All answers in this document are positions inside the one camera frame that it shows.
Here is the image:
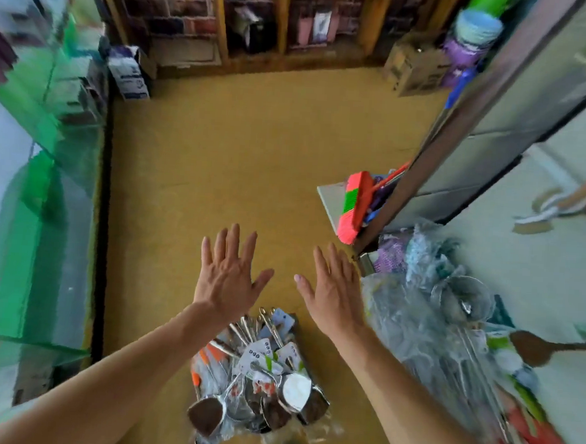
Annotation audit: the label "dark wooden spatula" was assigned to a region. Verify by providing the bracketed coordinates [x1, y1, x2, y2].
[507, 328, 586, 372]

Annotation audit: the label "person's left forearm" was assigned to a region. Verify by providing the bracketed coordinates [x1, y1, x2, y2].
[0, 295, 234, 444]

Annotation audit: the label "stack of plastic basins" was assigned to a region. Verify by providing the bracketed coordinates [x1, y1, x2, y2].
[439, 0, 520, 115]

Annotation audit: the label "person's right hand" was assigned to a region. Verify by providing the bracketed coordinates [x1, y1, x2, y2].
[288, 241, 374, 346]

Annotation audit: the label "wooden bookshelf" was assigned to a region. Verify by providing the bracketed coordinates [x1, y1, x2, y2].
[79, 0, 461, 92]

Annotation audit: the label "pile of packaged utensils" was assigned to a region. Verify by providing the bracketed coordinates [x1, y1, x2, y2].
[180, 302, 353, 444]

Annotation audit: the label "white blue printed box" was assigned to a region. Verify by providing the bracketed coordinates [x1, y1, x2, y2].
[103, 42, 157, 103]

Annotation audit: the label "wooden brushes hanging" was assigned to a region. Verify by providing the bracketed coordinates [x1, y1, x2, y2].
[513, 159, 586, 241]

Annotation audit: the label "small brown cardboard box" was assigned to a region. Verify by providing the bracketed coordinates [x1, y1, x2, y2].
[382, 32, 454, 100]

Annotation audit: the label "white flat board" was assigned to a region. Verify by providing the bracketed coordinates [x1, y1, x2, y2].
[314, 179, 351, 234]

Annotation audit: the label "pink green broom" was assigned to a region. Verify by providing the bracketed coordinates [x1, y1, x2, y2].
[336, 167, 377, 247]
[355, 0, 585, 269]

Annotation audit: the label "pile of plastic wrapped utensils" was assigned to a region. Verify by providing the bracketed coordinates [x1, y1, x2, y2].
[351, 216, 532, 444]

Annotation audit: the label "person's left hand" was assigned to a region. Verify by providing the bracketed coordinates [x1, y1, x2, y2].
[190, 220, 278, 328]

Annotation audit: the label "person's right forearm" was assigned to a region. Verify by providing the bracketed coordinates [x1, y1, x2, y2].
[331, 326, 515, 444]

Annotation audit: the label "large steel strainer ladle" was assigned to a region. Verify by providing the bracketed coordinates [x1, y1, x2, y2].
[423, 272, 529, 444]

